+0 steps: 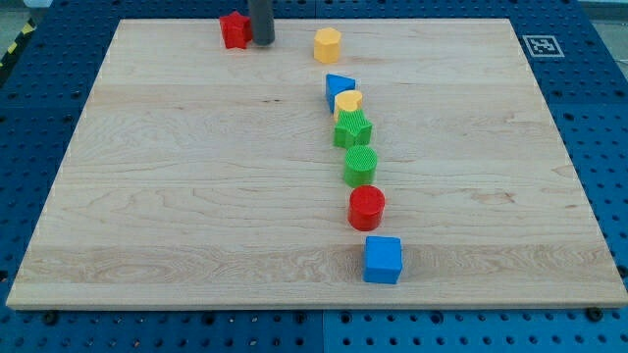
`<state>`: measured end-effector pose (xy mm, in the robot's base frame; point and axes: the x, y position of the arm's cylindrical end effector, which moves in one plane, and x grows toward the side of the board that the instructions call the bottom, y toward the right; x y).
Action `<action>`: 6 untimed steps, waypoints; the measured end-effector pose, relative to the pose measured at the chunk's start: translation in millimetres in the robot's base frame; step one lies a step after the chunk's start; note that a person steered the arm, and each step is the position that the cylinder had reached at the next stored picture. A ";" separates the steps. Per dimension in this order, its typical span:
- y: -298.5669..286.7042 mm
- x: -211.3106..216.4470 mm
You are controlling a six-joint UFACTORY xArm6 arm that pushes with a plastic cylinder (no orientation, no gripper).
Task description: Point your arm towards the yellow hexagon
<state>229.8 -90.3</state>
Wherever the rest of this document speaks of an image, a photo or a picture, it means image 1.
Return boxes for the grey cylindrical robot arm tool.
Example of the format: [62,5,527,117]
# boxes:
[247,0,275,46]

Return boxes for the yellow hexagon block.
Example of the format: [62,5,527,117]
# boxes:
[313,27,341,64]

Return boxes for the light wooden board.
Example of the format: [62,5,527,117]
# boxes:
[7,19,627,311]

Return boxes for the green cylinder block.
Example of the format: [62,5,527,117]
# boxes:
[343,145,378,187]

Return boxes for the green star block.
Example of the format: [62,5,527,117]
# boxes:
[333,110,373,149]

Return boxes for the red cylinder block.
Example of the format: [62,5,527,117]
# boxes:
[347,185,386,231]

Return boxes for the yellow heart block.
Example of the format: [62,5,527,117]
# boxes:
[333,89,363,123]

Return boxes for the blue triangle block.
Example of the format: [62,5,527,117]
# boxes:
[325,74,356,113]

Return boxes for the blue cube block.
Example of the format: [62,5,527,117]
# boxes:
[363,235,403,284]

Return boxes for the red star block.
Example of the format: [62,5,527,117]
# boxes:
[219,11,252,49]

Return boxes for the white fiducial marker tag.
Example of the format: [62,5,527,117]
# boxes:
[522,34,564,58]

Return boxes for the black yellow hazard tape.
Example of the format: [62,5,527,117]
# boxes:
[1,19,36,71]

